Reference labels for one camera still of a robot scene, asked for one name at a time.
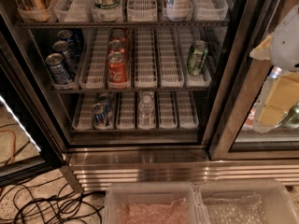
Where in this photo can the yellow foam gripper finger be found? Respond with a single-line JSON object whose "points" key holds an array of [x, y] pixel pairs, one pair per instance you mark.
{"points": [[262, 51], [283, 95]]}

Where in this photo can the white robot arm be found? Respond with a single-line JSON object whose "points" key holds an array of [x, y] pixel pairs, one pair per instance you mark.
{"points": [[284, 54]]}

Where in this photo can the orange can right compartment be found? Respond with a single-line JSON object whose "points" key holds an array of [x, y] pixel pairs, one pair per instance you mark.
{"points": [[250, 118]]}

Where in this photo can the right fridge glass door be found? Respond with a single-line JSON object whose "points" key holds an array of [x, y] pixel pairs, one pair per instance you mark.
{"points": [[241, 85]]}

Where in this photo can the green soda can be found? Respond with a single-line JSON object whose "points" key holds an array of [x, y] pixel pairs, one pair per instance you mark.
{"points": [[197, 57]]}

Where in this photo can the rear red coca-cola can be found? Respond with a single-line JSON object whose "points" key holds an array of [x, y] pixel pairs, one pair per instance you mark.
{"points": [[119, 34]]}

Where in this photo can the red coca-cola can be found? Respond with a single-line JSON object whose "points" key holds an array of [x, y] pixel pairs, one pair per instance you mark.
{"points": [[117, 71], [116, 46], [119, 34]]}

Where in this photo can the front red coca-cola can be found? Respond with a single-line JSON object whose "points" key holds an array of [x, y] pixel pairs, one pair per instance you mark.
{"points": [[117, 71]]}

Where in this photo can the middle red coca-cola can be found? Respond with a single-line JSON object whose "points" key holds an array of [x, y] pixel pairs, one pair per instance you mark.
{"points": [[116, 46]]}

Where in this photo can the rear blue can bottom shelf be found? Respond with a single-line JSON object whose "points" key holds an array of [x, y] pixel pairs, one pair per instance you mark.
{"points": [[105, 99]]}

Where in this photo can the front blue can bottom shelf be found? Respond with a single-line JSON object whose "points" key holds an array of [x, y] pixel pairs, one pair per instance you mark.
{"points": [[100, 115]]}

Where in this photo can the rear blue pepsi can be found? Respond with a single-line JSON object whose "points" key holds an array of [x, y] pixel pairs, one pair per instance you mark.
{"points": [[72, 39]]}

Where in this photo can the blue pepsi can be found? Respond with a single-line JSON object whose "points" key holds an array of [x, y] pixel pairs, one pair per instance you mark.
{"points": [[64, 48], [58, 69], [72, 39]]}

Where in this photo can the middle blue pepsi can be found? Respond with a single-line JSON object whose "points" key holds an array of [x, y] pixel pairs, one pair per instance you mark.
{"points": [[64, 48]]}

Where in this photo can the stainless steel fridge base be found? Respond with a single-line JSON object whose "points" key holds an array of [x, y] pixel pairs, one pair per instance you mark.
{"points": [[95, 171]]}

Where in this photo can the front blue pepsi can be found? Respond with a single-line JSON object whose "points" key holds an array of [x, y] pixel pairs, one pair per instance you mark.
{"points": [[58, 69]]}

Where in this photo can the open fridge glass door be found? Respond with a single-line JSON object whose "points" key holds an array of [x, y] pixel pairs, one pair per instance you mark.
{"points": [[19, 104]]}

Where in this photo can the green bottle right compartment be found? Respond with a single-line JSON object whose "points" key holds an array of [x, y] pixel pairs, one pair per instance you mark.
{"points": [[292, 118]]}

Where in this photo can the right clear plastic bin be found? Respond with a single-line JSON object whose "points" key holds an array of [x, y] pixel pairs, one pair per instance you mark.
{"points": [[248, 202]]}

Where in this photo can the clear plastic bin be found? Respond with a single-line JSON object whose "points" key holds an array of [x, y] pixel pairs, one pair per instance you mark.
{"points": [[248, 202], [154, 203]]}

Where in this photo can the clear water bottle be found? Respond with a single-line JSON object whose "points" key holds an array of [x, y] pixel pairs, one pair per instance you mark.
{"points": [[146, 107]]}

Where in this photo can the left clear plastic bin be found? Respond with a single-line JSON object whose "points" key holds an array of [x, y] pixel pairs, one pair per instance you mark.
{"points": [[154, 203]]}

